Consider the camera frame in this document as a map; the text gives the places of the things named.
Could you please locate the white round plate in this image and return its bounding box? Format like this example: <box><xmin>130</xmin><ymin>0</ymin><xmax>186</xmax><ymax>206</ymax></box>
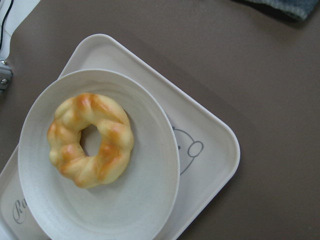
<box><xmin>18</xmin><ymin>69</ymin><xmax>180</xmax><ymax>240</ymax></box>

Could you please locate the golden twisted donut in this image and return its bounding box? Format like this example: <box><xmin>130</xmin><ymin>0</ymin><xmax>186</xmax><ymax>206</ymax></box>
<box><xmin>47</xmin><ymin>93</ymin><xmax>134</xmax><ymax>189</ymax></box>

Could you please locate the cream tray with bear print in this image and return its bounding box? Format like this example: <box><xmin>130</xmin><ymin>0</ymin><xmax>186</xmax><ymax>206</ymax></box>
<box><xmin>0</xmin><ymin>34</ymin><xmax>240</xmax><ymax>240</ymax></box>

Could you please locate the grey folded cloth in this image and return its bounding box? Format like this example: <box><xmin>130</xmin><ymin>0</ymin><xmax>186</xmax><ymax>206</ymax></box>
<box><xmin>234</xmin><ymin>0</ymin><xmax>320</xmax><ymax>22</ymax></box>

